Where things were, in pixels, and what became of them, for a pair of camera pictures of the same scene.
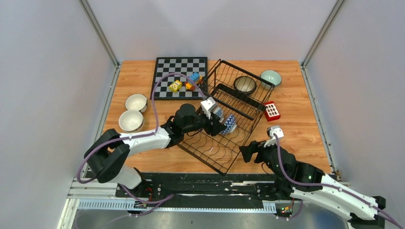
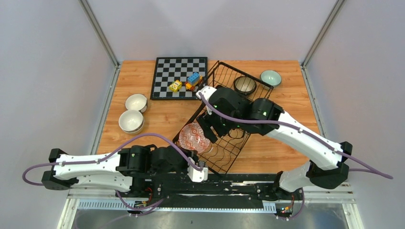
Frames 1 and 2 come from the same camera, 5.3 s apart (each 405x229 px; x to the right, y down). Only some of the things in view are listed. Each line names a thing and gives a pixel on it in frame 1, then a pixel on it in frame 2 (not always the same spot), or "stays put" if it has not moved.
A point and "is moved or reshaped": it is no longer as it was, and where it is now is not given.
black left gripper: (216, 127) → (186, 168)
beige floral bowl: (131, 120) stays put
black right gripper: (254, 146) → (205, 122)
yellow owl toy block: (175, 85) stays put
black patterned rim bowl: (245, 84) stays put
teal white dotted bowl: (136, 101) stays put
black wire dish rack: (239, 97) stays put
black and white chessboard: (173, 87) stays put
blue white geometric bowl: (230, 122) is moved or reshaped
